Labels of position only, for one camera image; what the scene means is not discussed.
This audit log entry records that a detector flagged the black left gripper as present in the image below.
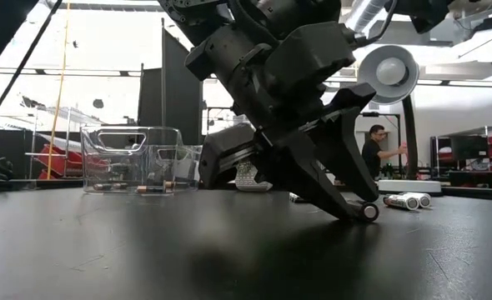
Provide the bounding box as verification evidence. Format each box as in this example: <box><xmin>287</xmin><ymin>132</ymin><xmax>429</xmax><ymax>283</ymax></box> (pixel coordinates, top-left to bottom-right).
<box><xmin>185</xmin><ymin>24</ymin><xmax>376</xmax><ymax>221</ymax></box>

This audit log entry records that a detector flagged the person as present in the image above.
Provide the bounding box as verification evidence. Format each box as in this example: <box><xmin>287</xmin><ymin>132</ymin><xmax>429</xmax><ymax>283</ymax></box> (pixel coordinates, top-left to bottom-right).
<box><xmin>361</xmin><ymin>123</ymin><xmax>409</xmax><ymax>180</ymax></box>

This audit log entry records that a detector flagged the green plant in white pot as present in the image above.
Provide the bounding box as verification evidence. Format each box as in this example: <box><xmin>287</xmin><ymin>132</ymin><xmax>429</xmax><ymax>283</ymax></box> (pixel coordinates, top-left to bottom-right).
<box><xmin>233</xmin><ymin>160</ymin><xmax>274</xmax><ymax>193</ymax></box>

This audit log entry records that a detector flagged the white desk lamp black neck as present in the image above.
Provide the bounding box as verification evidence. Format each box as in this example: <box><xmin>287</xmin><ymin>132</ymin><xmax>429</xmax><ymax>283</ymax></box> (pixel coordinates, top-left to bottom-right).
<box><xmin>356</xmin><ymin>44</ymin><xmax>443</xmax><ymax>193</ymax></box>

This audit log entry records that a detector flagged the clear plastic bin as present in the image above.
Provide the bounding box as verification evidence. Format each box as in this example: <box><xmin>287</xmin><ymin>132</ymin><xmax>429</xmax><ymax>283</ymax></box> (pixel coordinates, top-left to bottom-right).
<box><xmin>80</xmin><ymin>126</ymin><xmax>204</xmax><ymax>196</ymax></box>

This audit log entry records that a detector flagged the black metal station frame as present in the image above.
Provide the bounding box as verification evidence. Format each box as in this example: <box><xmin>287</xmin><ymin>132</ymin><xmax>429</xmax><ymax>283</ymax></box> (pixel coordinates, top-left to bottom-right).
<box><xmin>360</xmin><ymin>111</ymin><xmax>401</xmax><ymax>176</ymax></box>

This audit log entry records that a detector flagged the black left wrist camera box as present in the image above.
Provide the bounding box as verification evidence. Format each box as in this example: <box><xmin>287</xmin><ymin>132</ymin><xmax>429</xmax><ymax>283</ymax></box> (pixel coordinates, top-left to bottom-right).
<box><xmin>264</xmin><ymin>21</ymin><xmax>357</xmax><ymax>101</ymax></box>

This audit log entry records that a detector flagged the silver ceiling duct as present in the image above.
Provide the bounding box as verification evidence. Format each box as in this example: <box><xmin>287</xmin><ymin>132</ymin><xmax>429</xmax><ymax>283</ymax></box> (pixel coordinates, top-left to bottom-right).
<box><xmin>339</xmin><ymin>0</ymin><xmax>397</xmax><ymax>47</ymax></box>

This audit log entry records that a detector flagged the black camera cable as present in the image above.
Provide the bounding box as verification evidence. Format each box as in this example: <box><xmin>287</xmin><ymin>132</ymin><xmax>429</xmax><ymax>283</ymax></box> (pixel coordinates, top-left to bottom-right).
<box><xmin>352</xmin><ymin>0</ymin><xmax>399</xmax><ymax>48</ymax></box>

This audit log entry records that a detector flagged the yellow hanging cord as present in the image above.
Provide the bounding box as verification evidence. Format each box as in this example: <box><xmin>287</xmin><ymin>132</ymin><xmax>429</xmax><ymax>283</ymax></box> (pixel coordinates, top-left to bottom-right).
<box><xmin>47</xmin><ymin>0</ymin><xmax>71</xmax><ymax>181</ymax></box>

